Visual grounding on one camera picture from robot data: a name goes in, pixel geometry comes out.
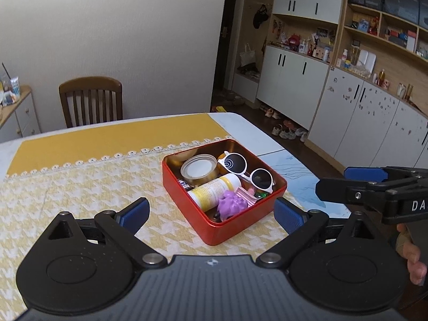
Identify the white standing board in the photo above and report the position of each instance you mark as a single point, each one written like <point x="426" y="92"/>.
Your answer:
<point x="367" y="61"/>

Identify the white side cabinet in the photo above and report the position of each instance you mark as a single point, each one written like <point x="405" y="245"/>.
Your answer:
<point x="20" y="113"/>

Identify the white yellow lotion bottle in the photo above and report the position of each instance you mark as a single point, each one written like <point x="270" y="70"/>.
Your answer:
<point x="214" y="192"/>

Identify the white sneaker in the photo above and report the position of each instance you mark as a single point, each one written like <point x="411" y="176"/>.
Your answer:
<point x="288" y="134"/>
<point x="278" y="129"/>

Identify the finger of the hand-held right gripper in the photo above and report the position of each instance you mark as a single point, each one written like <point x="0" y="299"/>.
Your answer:
<point x="337" y="192"/>
<point x="362" y="174"/>

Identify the white tote bag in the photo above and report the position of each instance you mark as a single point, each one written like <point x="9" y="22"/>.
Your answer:
<point x="247" y="55"/>

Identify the white wooden wall cabinet unit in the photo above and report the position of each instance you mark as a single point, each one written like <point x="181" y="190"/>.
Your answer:
<point x="334" y="107"/>

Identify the brown wooden chair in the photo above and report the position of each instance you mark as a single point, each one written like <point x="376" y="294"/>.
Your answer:
<point x="90" y="85"/>

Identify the white round sunglasses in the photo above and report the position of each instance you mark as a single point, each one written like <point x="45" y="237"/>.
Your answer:
<point x="234" y="164"/>

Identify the light blue wave mat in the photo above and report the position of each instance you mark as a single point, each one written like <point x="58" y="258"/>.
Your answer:
<point x="301" y="180"/>

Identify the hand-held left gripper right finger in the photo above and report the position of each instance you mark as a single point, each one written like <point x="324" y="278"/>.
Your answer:
<point x="289" y="214"/>

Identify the white pump bottle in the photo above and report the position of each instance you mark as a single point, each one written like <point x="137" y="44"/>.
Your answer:
<point x="303" y="46"/>

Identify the small blue white tube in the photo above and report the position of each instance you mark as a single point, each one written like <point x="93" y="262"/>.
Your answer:
<point x="183" y="184"/>

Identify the black hanging bag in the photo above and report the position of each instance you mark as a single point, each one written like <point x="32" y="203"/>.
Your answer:
<point x="260" y="16"/>

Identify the small green toy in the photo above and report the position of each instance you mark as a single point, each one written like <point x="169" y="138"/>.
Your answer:
<point x="260" y="195"/>

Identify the person's right hand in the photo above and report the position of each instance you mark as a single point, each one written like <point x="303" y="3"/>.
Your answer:
<point x="416" y="267"/>

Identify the purple toy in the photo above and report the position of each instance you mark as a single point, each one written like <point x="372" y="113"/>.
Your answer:
<point x="230" y="205"/>

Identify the red metal tin box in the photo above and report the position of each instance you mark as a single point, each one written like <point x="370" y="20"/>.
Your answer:
<point x="187" y="204"/>

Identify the pink ridged card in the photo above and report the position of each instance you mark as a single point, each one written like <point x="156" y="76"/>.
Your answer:
<point x="245" y="196"/>

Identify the blue white carton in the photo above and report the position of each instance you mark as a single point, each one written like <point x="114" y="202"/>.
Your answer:
<point x="15" y="87"/>

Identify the pink slipper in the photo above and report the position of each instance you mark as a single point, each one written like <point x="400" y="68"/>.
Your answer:
<point x="270" y="112"/>

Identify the clear tape roll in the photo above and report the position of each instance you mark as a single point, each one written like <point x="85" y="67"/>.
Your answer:
<point x="197" y="170"/>

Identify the yellow patterned tablecloth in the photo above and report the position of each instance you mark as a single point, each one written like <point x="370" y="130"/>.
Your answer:
<point x="83" y="180"/>

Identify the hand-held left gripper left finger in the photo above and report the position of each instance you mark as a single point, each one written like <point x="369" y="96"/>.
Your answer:
<point x="135" y="212"/>

